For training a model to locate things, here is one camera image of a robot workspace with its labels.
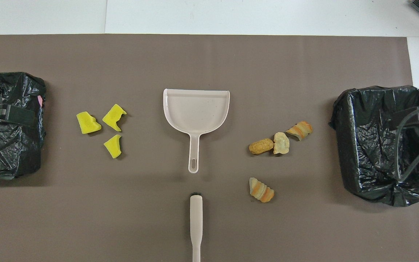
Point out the orange striped croissant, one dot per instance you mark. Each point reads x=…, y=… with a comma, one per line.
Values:
x=300, y=130
x=261, y=190

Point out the peanut shaped bread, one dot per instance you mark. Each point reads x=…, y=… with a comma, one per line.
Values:
x=260, y=146

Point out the brown table mat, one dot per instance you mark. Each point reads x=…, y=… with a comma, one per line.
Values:
x=209, y=62

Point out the pale crinkled chip piece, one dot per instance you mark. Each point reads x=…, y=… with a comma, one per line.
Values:
x=281, y=143

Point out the notched yellow sponge piece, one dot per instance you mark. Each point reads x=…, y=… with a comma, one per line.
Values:
x=113, y=118

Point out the black bag lined bin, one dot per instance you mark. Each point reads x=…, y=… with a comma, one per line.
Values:
x=369, y=145

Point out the black bag bin pink spot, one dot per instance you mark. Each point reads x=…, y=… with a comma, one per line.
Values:
x=9, y=153

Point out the small yellow sponge piece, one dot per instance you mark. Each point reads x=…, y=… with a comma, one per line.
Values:
x=114, y=147

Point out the beige hand brush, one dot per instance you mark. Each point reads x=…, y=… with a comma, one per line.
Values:
x=196, y=218

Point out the beige plastic dustpan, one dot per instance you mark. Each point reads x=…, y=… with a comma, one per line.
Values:
x=195, y=112

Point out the large yellow sponge wedge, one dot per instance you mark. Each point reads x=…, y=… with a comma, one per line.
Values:
x=87, y=123

